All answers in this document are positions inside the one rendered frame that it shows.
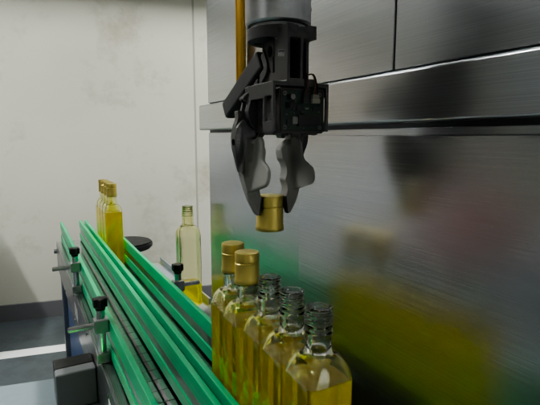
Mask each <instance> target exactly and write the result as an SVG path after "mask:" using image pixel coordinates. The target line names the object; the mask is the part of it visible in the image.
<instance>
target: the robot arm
mask: <svg viewBox="0 0 540 405"><path fill-rule="evenodd" d="M311 11H312V7H311V0H245V26H246V28H247V29H248V30H247V43H248V44H249V45H250V46H253V47H259V48H262V52H256V53H255V54H254V55H253V57H252V59H251V61H250V62H249V64H248V65H247V66H246V68H245V69H244V71H243V73H242V74H241V76H240V77H239V79H238V80H237V82H236V83H235V85H234V87H233V88H232V90H231V91H230V92H229V94H228V95H227V97H226V99H225V101H224V102H223V111H224V114H225V117H226V118H235V121H234V124H233V126H232V130H231V149H232V153H233V157H234V160H235V166H236V169H237V172H239V179H240V182H241V185H242V187H243V192H244V194H245V197H246V199H247V202H248V204H249V206H250V208H251V209H252V211H253V213H254V214H255V215H260V212H261V204H262V198H261V195H260V190H261V189H263V188H265V187H267V186H268V184H269V183H270V178H271V170H270V168H269V166H268V164H267V163H266V162H265V155H266V149H265V148H264V139H263V136H264V135H276V137H277V138H285V140H283V141H282V142H281V143H280V144H279V145H278V147H277V148H276V159H277V160H278V162H279V163H280V168H281V172H280V183H281V192H280V194H282V195H283V196H284V205H283V207H284V211H285V213H290V212H291V210H292V208H293V206H294V204H295V202H296V200H297V196H298V193H299V189H300V188H301V187H304V186H308V185H311V184H313V182H314V180H315V171H314V168H313V167H312V166H311V165H310V164H309V163H308V162H307V161H306V160H305V158H304V152H305V149H306V146H307V143H308V135H317V134H318V133H322V132H328V110H329V85H328V84H318V83H317V79H316V76H315V75H314V74H309V42H312V41H314V40H317V27H314V26H311ZM309 75H312V76H313V78H314V80H310V79H309ZM324 98H325V107H324Z"/></svg>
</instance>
